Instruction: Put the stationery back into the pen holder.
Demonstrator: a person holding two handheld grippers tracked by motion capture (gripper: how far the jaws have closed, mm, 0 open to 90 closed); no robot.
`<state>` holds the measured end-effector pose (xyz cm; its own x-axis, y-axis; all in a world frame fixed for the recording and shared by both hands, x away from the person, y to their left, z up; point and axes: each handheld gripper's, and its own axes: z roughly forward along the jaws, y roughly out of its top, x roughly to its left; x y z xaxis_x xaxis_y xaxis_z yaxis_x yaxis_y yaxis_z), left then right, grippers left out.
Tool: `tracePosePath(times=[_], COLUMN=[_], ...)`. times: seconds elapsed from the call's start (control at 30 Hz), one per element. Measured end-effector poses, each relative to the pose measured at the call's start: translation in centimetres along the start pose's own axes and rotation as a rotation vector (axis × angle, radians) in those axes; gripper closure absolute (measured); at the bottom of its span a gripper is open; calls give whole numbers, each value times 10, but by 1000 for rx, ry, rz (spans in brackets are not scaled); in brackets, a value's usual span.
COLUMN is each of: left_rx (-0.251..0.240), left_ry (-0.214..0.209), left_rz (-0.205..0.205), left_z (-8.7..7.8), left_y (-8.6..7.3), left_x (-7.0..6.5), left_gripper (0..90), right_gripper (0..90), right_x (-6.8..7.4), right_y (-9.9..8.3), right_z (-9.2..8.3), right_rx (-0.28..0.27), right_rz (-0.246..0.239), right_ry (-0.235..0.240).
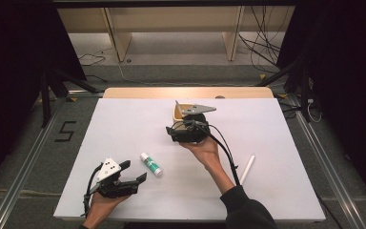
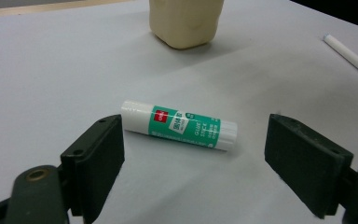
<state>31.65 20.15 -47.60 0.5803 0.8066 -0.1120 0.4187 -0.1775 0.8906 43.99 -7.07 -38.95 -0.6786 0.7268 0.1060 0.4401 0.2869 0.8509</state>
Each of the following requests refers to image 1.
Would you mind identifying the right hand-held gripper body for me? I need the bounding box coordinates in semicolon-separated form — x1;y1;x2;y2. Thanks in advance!
171;104;217;144

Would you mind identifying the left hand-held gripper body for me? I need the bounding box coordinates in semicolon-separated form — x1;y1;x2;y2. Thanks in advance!
90;156;140;199

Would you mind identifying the cream square pen cup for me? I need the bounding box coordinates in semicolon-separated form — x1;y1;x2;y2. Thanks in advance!
172;103;202;124

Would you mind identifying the green and white glue stick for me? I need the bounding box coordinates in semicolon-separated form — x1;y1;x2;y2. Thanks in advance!
139;152;164;177

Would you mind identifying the person's right hand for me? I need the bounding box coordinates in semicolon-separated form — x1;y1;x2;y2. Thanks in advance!
179;135;223;171

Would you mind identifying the person's left hand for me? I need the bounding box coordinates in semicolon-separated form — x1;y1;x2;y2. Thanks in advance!
81;191;131;229

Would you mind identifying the light wooden table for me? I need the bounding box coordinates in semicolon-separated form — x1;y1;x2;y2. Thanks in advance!
103;87;275;99

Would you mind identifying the white table board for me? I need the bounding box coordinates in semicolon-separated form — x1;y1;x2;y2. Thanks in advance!
52;97;327;222

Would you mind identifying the black metal stand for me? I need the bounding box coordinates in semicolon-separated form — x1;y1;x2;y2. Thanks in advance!
256;58;314;123
38;67;100;129

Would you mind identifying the light wooden bench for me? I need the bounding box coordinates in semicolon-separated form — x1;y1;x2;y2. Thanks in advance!
56;6;296;63

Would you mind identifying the black overhead beam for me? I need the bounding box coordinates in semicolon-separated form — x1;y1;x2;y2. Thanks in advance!
51;0;299;10

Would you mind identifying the black curtain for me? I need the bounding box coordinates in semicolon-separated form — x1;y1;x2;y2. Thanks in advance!
0;0;88;197
275;0;366;213

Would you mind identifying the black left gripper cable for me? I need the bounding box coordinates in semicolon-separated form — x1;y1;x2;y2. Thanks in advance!
82;162;104;219

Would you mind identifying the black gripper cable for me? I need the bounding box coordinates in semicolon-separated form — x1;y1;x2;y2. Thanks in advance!
82;162;104;219
189;119;241;187

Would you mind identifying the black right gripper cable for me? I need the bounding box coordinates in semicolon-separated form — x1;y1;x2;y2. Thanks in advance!
189;119;241;187

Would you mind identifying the aluminium floor rail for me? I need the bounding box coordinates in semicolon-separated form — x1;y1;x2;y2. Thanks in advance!
0;96;66;229
290;94;366;229

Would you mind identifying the thin black floor cable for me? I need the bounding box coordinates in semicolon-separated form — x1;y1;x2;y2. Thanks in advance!
76;47;113;68

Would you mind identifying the bundle of black floor cables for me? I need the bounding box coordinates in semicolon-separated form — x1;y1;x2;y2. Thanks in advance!
237;6;289;74

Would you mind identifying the white plug with cable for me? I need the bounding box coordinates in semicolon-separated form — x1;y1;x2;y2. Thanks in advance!
306;98;323;124

